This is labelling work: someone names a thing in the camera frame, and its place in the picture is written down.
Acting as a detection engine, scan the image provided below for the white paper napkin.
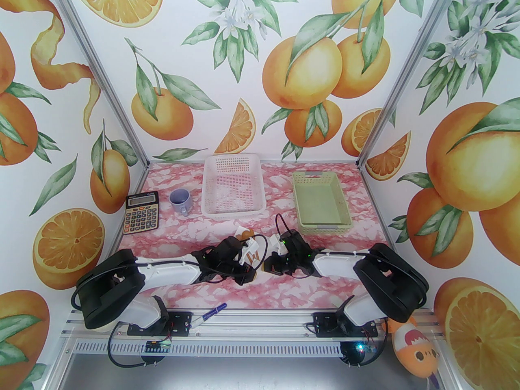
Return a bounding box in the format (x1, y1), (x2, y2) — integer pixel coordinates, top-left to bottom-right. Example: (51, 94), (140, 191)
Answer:
(235, 225), (267, 269)

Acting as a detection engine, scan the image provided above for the green plastic basket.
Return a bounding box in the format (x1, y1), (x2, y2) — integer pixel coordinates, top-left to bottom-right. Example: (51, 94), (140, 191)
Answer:
(292, 171), (352, 234)

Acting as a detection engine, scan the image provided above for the blue capped pen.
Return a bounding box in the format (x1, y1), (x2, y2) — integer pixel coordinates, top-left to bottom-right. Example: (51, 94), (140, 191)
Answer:
(190, 304), (226, 328)

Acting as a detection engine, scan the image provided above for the purple mug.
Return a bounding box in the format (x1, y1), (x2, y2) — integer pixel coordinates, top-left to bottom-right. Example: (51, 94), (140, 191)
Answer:
(169, 188), (191, 217)

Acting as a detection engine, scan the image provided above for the white plastic mesh basket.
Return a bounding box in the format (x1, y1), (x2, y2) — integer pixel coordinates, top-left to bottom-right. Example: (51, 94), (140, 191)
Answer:
(202, 154), (267, 219)

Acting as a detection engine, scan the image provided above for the black and gold calculator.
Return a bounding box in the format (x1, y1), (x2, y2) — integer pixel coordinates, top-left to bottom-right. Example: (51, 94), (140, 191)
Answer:
(123, 191), (160, 234)

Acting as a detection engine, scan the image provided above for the orange fish plush toy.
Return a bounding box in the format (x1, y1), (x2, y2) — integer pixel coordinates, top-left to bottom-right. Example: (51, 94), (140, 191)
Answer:
(386, 315), (441, 381)

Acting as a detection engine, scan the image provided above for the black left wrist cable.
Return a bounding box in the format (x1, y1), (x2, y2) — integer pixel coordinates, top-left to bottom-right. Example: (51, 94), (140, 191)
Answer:
(250, 234), (269, 264)

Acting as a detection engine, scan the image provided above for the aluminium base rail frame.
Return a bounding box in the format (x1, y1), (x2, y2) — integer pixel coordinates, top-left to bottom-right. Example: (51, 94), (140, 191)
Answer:
(61, 305), (445, 358)

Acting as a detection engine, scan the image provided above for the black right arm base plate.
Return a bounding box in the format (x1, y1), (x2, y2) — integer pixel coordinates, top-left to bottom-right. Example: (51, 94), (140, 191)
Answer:
(313, 312), (386, 338)

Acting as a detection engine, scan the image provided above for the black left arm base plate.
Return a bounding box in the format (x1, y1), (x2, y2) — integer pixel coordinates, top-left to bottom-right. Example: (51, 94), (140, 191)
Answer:
(127, 311), (192, 336)

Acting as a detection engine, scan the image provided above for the black right base cable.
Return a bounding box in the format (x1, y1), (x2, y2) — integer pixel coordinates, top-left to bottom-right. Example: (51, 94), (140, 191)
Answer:
(340, 327), (387, 368)

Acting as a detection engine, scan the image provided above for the black base cable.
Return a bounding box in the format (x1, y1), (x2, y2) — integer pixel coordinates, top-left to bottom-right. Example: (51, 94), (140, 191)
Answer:
(340, 327), (387, 368)
(106, 321), (171, 372)

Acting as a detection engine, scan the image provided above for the black left base cable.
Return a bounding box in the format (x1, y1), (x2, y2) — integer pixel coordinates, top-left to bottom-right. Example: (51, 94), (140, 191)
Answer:
(106, 321), (171, 372)

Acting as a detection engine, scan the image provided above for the aluminium frame post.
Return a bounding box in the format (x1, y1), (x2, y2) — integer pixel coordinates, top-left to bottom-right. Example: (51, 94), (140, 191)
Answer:
(48, 0), (150, 169)
(355, 0), (468, 169)

